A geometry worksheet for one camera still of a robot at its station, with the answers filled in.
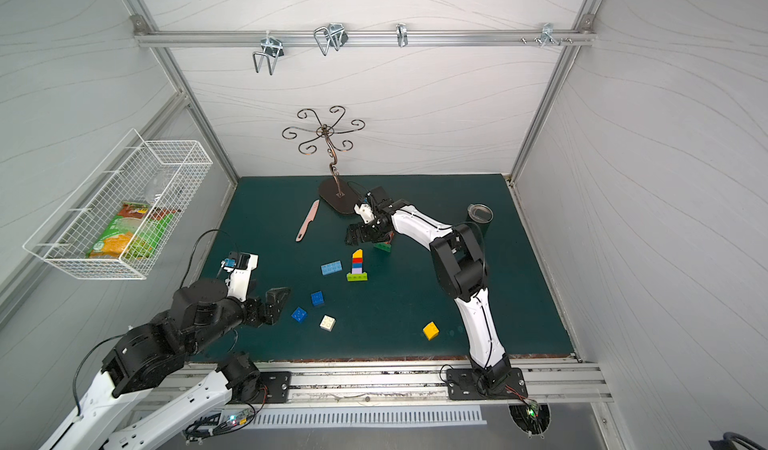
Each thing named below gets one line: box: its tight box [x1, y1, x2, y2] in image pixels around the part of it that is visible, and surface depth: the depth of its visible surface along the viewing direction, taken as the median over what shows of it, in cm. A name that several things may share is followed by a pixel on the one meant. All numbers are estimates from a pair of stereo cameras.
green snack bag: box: [86, 201, 179, 259], surface depth 64 cm
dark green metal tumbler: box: [466, 203, 494, 238], surface depth 97 cm
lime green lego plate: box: [346, 272, 368, 281], surface depth 93 cm
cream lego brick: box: [320, 315, 336, 332], surface depth 85 cm
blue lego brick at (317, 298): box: [311, 291, 325, 307], surface depth 90 cm
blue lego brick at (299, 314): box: [291, 306, 308, 323], surface depth 86 cm
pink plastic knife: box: [296, 200, 320, 242], surface depth 110 cm
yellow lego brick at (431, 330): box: [422, 321, 440, 341], surface depth 83 cm
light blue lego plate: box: [320, 260, 343, 276], surface depth 97 cm
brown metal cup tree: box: [282, 105, 365, 214], surface depth 95 cm
